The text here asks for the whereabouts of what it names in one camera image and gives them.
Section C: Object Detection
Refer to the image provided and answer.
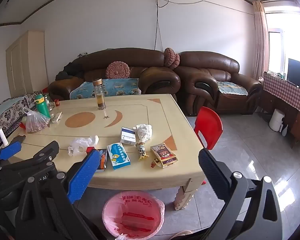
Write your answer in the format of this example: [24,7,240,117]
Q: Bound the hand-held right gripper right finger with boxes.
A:
[198,149,283,240]

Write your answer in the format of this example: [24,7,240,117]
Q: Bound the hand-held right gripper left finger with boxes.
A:
[15,149,101,240]

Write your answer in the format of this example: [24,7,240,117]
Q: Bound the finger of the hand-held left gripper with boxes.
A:
[0,135,26,161]
[0,141,60,175]

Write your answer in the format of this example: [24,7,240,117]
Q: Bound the dark small box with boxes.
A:
[96,149,108,172]

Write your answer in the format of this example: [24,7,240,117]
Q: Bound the clear plastic bag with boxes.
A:
[68,135,100,157]

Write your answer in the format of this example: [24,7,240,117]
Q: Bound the blue cartoon medicine box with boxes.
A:
[107,142,131,170]

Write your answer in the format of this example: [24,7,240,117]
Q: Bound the white and blue medicine box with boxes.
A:
[120,127,137,146]

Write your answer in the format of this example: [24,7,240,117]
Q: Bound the black and white wrapper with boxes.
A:
[135,142,148,161]

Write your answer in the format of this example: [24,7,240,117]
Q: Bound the pink lined bin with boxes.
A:
[102,190,165,240]

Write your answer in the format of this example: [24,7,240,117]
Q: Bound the white tissue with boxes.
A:
[133,124,153,144]

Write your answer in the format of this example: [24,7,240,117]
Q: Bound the white cylinder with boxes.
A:
[0,129,8,147]

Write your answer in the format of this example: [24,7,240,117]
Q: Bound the plastic bag of nuts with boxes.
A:
[22,107,51,133]

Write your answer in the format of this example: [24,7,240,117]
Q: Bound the patterned bench cover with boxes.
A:
[0,91,44,152]

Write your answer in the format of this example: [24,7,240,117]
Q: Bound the red plastic chair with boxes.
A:
[194,106,223,150]

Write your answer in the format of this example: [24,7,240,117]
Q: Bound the green bottle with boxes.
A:
[35,94,51,118]

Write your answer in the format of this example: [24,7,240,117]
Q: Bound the glass mug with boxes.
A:
[44,93,55,112]

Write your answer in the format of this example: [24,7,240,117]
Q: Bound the glass bottle with gold lid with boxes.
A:
[93,78,107,110]

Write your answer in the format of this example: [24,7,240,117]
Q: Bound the white cylindrical appliance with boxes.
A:
[269,109,285,132]

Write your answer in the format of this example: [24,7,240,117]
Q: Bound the blue armchair seat cover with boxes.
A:
[216,81,249,96]

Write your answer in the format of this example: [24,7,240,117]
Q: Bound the cream wardrobe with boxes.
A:
[6,30,49,98]

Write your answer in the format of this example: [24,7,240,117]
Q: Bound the dark clothes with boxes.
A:
[55,61,84,80]

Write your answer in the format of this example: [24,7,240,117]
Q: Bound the beige wooden table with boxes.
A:
[5,94,208,211]

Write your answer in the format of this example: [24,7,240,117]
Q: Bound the brown wooden cabinet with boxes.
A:
[259,80,300,149]

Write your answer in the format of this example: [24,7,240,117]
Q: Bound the blue floral sofa cover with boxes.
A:
[70,78,142,100]

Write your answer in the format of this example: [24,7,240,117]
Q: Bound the brown leather armchair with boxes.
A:
[175,51,263,115]

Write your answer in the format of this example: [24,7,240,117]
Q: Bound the large round pink cushion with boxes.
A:
[105,61,130,80]

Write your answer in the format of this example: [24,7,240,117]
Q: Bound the red checkered cloth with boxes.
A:
[263,72,300,119]

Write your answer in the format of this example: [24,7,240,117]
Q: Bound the brown leather sofa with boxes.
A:
[48,49,181,102]

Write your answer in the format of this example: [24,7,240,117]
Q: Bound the black monitor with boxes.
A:
[287,58,300,92]

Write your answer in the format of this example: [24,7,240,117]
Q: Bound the beige curtain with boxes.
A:
[252,0,269,80]

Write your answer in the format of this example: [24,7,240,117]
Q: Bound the window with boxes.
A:
[264,0,300,75]

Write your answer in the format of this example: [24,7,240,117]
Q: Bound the black wall cable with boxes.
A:
[150,0,255,52]

